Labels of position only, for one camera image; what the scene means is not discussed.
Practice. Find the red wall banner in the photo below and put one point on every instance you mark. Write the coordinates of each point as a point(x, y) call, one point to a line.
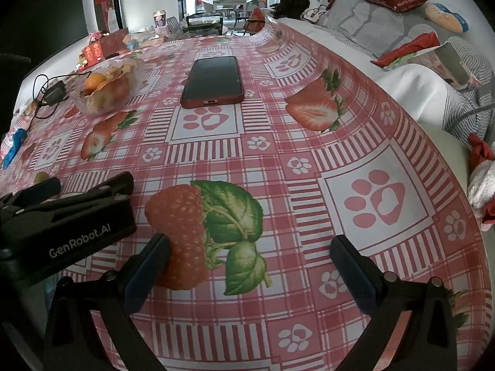
point(102, 0)

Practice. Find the red cloth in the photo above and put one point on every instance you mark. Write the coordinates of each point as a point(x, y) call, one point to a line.
point(410, 48)

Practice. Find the white dining table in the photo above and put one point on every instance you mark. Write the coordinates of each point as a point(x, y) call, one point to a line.
point(230, 4)

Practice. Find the printed paper cup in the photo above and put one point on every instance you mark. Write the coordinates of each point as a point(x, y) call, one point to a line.
point(159, 19)

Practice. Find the red case smartphone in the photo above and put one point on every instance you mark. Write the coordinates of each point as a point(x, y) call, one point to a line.
point(212, 81)

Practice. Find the white blanket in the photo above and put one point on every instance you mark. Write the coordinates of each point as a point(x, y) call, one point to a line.
point(421, 92)

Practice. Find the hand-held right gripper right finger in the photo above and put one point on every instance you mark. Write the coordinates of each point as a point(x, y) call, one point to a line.
point(355, 274)

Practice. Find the black bag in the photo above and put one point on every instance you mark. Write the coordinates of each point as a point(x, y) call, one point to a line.
point(290, 4)

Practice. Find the orange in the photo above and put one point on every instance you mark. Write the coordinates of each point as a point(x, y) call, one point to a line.
point(94, 81)

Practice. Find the glass fruit bowl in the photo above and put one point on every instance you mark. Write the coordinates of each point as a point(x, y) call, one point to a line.
point(110, 92)

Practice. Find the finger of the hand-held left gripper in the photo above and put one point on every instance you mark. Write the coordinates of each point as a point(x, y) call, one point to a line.
point(42, 187)
point(118, 185)

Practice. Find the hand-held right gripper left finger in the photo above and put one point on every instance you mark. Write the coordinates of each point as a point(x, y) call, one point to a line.
point(149, 274)

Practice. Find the crumpled blue glove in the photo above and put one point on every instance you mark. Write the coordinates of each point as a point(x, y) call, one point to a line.
point(13, 148)

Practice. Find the small red printed box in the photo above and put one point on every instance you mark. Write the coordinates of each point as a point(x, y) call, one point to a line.
point(92, 55)

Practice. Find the dark red gift box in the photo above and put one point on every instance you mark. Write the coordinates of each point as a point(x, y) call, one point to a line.
point(115, 42)

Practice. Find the green kiwi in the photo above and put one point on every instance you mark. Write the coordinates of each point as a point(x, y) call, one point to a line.
point(41, 178)

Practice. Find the yellow blue plush toy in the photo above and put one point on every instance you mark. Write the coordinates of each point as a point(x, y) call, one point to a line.
point(446, 17)

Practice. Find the red plaid printed tablecloth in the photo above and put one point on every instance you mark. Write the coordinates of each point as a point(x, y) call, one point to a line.
point(270, 162)

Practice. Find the black television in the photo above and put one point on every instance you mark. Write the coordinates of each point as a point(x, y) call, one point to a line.
point(46, 27)

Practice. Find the grey striped blanket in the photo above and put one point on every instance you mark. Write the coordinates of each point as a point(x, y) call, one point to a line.
point(367, 27)

